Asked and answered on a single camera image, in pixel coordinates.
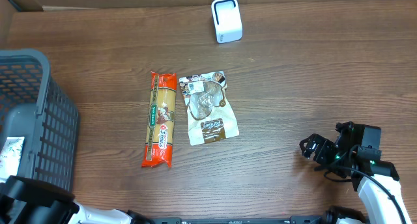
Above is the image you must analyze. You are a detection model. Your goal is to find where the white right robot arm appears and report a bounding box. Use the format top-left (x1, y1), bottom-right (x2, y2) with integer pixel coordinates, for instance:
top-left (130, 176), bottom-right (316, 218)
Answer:
top-left (300, 130), bottom-right (411, 223)

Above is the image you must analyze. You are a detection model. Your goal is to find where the orange spaghetti pasta pack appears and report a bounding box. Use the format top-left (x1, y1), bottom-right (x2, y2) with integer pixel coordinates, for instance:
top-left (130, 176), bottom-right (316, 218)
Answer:
top-left (141, 72), bottom-right (177, 167)

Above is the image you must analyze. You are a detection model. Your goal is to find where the dark grey plastic basket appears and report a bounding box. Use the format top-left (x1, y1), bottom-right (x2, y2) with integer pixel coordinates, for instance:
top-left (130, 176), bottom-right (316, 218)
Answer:
top-left (1, 49), bottom-right (79, 191)

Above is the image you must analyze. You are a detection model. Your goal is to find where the white leaf print tube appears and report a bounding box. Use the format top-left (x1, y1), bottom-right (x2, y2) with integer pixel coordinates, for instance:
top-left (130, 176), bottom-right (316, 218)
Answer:
top-left (0, 137), bottom-right (25, 183)

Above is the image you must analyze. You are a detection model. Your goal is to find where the white barcode scanner stand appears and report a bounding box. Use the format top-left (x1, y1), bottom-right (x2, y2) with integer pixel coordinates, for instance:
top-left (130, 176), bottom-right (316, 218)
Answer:
top-left (211, 0), bottom-right (243, 44)

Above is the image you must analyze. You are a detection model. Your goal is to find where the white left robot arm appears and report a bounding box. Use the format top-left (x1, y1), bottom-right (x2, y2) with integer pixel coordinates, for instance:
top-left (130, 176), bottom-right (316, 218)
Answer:
top-left (1, 176), bottom-right (133, 224)

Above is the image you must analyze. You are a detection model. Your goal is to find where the beige brown snack pouch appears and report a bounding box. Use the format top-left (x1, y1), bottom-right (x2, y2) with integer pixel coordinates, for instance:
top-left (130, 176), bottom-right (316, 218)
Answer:
top-left (179, 71), bottom-right (239, 146)

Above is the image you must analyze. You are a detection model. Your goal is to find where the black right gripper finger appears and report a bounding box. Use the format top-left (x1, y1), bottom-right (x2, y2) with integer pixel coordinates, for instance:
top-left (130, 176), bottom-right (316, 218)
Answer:
top-left (299, 139), bottom-right (313, 158)
top-left (307, 133), bottom-right (326, 146)

